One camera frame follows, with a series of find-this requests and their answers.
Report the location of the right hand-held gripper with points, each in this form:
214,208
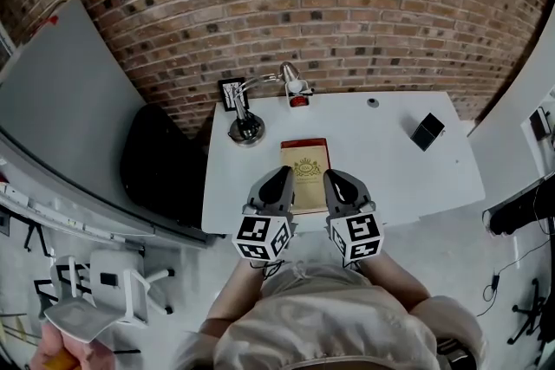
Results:
357,236

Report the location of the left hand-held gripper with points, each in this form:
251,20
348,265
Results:
260,236

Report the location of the beige book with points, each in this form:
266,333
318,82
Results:
308,190

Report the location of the red book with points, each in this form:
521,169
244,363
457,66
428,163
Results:
303,141

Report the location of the person's left forearm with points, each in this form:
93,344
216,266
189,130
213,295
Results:
230,299

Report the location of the person's right forearm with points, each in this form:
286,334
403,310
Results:
394,277

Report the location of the white desk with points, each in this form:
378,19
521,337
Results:
390,186

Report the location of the silver desk lamp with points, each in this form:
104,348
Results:
247,130

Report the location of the white pencil tray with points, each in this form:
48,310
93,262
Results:
299,99

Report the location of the black square pen holder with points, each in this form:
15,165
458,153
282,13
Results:
427,132

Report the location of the person's white shirt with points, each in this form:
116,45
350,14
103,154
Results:
329,325

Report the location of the white office chair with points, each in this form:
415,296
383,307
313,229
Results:
112,294

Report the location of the white open shelf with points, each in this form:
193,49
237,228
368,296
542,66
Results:
65,218

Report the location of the black swivel chair base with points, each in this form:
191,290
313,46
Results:
535,312

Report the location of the yellow packet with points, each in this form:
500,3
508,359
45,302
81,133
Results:
60,360

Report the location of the pink cloth bag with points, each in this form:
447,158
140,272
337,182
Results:
45,346

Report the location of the red fridge magnet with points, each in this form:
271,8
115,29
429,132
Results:
51,19

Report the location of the black picture frame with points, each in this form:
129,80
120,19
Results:
227,93

